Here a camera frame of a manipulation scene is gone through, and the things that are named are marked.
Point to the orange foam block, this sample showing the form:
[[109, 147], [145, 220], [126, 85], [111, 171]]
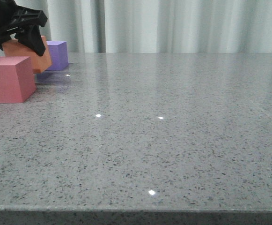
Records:
[[39, 63]]

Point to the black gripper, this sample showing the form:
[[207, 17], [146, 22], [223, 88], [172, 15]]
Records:
[[13, 16]]

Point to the red foam block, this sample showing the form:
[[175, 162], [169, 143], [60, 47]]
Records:
[[17, 82]]

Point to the purple foam block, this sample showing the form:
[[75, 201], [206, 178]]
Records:
[[59, 55]]

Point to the grey-green pleated curtain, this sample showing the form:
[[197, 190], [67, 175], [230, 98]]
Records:
[[156, 26]]

